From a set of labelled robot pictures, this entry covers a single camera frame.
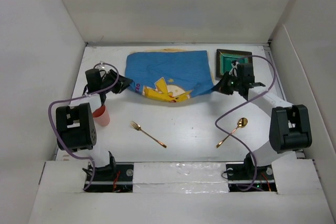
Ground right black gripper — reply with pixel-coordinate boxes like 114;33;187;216
212;71;242;95

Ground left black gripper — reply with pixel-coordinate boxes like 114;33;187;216
99;70;132;94

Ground square green ceramic plate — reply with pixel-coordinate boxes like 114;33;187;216
216;49;253;80

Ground pink plastic cup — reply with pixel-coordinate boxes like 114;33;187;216
92;105;110;126

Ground gold fork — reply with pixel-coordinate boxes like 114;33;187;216
130;121;167;148

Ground blue and yellow cloth placemat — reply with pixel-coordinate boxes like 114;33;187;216
125;50;214;103

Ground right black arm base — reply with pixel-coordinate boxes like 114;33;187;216
221;153;277;192

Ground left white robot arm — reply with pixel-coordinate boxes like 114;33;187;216
56;68;133;160

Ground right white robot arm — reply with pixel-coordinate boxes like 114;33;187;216
214;61;312;179

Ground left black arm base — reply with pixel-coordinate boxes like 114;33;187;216
83;163;134;193

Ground gold spoon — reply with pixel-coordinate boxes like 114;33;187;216
216;118;248;148

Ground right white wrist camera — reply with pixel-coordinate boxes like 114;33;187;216
229;60;239;77

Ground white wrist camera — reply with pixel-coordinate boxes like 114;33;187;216
229;60;239;77
94;61;106;69

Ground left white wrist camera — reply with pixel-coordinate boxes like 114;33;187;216
94;61;106;69

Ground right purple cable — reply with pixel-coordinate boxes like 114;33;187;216
214;55;278;191

